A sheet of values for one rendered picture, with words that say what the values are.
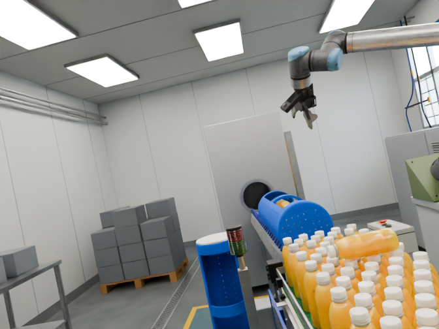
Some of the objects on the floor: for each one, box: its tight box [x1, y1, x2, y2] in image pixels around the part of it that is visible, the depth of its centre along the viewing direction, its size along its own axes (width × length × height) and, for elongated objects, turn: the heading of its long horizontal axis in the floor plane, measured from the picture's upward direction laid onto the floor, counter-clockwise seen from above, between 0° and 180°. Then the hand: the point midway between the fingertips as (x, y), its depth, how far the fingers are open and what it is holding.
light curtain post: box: [284, 131, 306, 200], centre depth 312 cm, size 6×6×170 cm
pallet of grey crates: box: [91, 197, 189, 294], centre depth 538 cm, size 120×80×119 cm
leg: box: [259, 240, 276, 298], centre depth 364 cm, size 6×6×63 cm
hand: (301, 124), depth 164 cm, fingers open, 14 cm apart
